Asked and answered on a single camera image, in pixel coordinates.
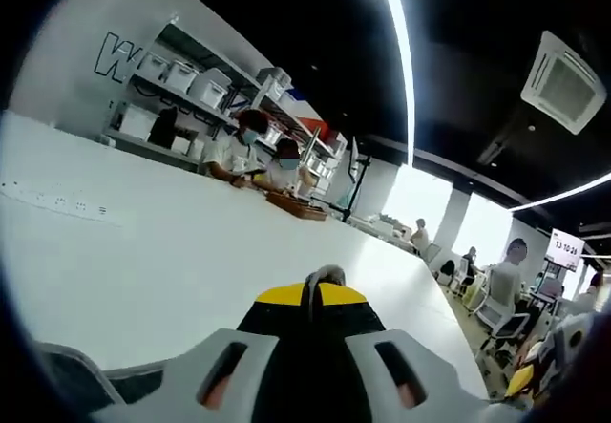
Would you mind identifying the grey towel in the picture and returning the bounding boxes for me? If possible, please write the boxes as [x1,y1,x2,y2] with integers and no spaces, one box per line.
[35,264,348,423]

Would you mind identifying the white office chair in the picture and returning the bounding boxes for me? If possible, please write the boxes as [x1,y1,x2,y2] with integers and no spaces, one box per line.
[474,269,531,348]

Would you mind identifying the white display screen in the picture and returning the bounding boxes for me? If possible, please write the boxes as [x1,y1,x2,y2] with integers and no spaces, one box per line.
[546,227,586,271]

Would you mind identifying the short ceiling light strip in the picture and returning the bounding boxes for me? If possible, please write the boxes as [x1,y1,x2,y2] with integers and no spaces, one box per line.
[510,172,611,213]

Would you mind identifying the wooden tray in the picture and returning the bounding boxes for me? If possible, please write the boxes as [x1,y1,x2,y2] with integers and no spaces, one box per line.
[264,191,330,222]

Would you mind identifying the black tripod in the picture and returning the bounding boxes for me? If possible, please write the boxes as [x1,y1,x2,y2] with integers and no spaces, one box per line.
[328,136,373,223]

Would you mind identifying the small white box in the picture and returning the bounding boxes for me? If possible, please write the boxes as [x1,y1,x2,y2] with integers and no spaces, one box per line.
[171,136,197,157]

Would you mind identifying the black bag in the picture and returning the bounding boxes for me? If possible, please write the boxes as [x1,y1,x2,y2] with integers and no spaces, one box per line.
[148,106,179,147]

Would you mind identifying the ceiling air vent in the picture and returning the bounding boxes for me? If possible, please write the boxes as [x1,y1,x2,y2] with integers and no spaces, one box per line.
[519,30,608,136]

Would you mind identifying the red white carton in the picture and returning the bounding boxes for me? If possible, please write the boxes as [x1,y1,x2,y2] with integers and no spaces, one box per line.
[300,115,335,145]

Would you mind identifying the tall white storage box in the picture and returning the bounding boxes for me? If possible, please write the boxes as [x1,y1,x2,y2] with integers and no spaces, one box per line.
[188,68,233,110]

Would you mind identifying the long ceiling light strip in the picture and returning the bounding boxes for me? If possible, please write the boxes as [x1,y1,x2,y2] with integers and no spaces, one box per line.
[374,0,419,169]

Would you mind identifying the stacked white bins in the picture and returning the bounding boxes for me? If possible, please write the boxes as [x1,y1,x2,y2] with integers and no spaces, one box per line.
[257,67,292,102]

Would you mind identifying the metal shelf rack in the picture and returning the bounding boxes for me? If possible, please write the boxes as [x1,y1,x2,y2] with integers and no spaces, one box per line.
[102,21,354,190]

